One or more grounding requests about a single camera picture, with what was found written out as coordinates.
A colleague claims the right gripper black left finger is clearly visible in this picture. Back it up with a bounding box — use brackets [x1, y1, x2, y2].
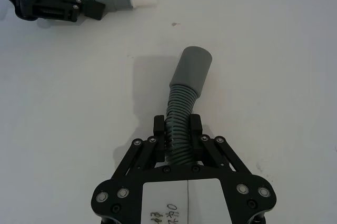
[112, 115, 167, 180]

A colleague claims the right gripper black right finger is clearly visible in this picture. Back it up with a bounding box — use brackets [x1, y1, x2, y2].
[189, 114, 254, 175]

